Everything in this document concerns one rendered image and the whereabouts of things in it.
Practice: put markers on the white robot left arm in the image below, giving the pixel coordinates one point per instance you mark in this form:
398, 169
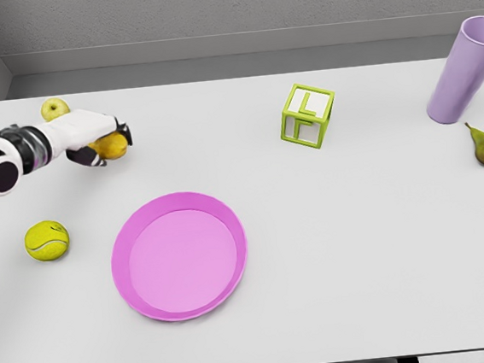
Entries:
6, 161

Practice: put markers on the green letter block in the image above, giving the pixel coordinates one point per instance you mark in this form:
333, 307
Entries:
308, 116

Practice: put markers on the purple cup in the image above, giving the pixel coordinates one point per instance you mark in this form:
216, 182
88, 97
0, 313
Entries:
463, 74

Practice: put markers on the pink plate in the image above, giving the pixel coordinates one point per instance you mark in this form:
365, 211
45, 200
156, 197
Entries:
180, 256

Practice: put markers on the green apple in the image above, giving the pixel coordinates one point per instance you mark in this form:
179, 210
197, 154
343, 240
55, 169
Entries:
54, 108

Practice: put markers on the yellow lemon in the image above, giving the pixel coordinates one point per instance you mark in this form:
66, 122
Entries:
112, 146

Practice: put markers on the yellow tennis ball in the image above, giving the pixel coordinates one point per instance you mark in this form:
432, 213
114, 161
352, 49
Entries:
46, 241

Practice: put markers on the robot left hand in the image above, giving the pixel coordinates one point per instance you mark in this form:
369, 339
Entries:
80, 129

